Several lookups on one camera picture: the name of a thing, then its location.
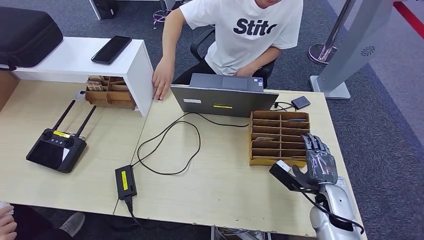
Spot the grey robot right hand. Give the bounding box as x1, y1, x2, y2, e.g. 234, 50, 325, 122
291, 132, 339, 192

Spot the person's right hand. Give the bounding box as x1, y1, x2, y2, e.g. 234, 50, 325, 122
151, 56, 175, 101

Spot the person's hand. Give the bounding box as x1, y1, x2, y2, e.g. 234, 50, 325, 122
0, 202, 18, 240

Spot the person's left hand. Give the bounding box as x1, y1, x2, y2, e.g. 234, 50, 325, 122
235, 64, 258, 78

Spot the cardboard slotted card holder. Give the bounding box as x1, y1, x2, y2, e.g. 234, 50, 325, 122
248, 110, 312, 169

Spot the grey laptop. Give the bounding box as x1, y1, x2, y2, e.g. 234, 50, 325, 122
169, 72, 280, 119

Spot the black office chair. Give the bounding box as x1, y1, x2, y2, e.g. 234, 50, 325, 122
190, 28, 276, 89

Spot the open cardboard box organizer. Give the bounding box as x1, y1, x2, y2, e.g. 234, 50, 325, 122
84, 75, 137, 111

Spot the black smartphone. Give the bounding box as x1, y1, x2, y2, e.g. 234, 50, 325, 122
90, 35, 133, 66

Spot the black external drive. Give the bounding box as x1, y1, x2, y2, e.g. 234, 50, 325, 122
291, 96, 312, 111

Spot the chrome stool base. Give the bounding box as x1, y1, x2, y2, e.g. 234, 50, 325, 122
151, 0, 176, 30

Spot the black remote controller with antennas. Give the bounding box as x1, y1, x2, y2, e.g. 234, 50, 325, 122
25, 99, 98, 174

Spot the black computer tower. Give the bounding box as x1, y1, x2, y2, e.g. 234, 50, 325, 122
88, 0, 119, 20

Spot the white desk shelf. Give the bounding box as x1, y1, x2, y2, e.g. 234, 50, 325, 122
0, 36, 158, 118

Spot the black power adapter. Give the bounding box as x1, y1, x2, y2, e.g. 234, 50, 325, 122
114, 164, 138, 202

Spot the grey kiosk stand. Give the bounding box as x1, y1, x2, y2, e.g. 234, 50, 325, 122
309, 0, 395, 100

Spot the brown wooden board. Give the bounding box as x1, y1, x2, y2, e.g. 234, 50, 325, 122
0, 71, 20, 112

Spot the black carrying case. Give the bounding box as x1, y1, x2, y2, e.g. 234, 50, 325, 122
0, 6, 64, 71

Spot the red barrier belt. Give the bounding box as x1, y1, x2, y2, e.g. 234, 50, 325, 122
393, 0, 424, 31

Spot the black and white wrist camera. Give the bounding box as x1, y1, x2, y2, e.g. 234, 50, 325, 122
268, 159, 304, 192

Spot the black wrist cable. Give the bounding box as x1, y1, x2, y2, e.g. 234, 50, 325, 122
293, 185, 365, 234

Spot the black drive cable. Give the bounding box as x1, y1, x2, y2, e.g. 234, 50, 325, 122
270, 100, 297, 113

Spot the black adapter output cable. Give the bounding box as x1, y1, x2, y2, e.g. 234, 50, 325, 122
130, 112, 250, 176

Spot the chrome stanchion post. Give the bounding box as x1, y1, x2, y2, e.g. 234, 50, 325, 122
308, 0, 357, 66

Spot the black mains power cord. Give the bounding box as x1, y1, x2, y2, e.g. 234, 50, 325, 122
123, 196, 144, 229

